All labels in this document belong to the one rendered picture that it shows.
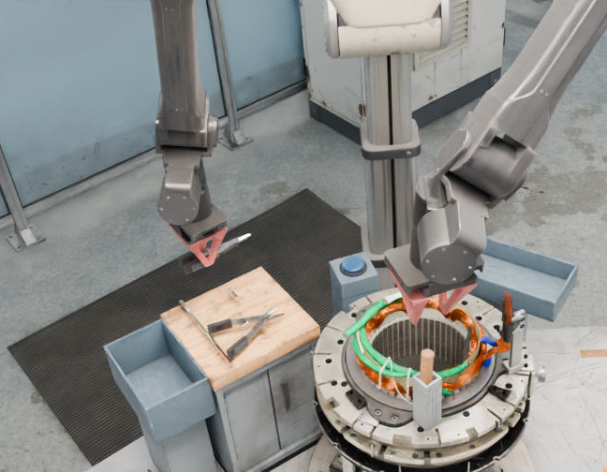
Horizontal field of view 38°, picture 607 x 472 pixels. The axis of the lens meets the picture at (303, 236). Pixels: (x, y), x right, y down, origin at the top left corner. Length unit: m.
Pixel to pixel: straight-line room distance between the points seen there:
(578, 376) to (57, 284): 2.12
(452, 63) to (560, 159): 0.62
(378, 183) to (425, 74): 2.12
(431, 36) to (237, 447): 0.76
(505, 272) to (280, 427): 0.48
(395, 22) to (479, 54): 2.53
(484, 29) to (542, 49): 3.03
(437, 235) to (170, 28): 0.39
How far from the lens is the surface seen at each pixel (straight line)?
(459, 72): 3.93
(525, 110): 0.93
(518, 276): 1.58
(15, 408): 2.97
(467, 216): 0.92
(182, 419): 1.42
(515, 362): 1.31
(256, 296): 1.50
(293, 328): 1.44
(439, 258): 0.91
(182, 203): 1.23
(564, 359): 1.79
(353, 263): 1.58
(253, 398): 1.47
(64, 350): 3.07
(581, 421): 1.69
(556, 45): 0.93
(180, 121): 1.20
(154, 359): 1.54
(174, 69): 1.10
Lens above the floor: 2.07
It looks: 39 degrees down
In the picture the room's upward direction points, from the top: 7 degrees counter-clockwise
